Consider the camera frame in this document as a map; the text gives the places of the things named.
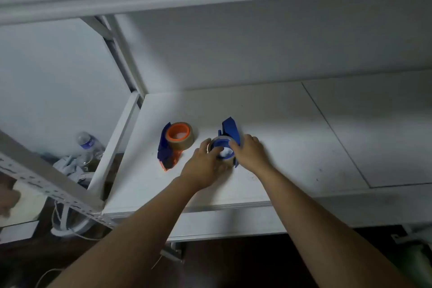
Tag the clear plastic water bottle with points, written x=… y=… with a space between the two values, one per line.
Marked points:
x=88 y=142

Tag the person's right hand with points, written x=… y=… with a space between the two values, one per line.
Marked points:
x=253 y=156

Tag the person's left hand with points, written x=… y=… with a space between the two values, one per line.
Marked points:
x=200 y=171

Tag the person's left forearm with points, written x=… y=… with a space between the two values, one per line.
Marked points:
x=135 y=240

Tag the person's right forearm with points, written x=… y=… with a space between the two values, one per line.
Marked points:
x=314 y=230

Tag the clear glass jar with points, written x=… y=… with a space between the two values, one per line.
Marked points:
x=84 y=162

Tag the orange and blue tape dispenser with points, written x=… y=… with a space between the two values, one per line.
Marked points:
x=163 y=154

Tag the white metal shelf rack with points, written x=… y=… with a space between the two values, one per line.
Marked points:
x=270 y=119

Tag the large brown tape roll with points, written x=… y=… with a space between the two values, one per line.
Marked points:
x=185 y=145

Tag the small brown tape roll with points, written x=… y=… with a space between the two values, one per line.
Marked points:
x=212 y=142

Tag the white crumpled cloth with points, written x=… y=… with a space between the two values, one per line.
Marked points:
x=67 y=167

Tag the green yellow bag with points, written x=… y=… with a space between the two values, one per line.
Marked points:
x=415 y=264

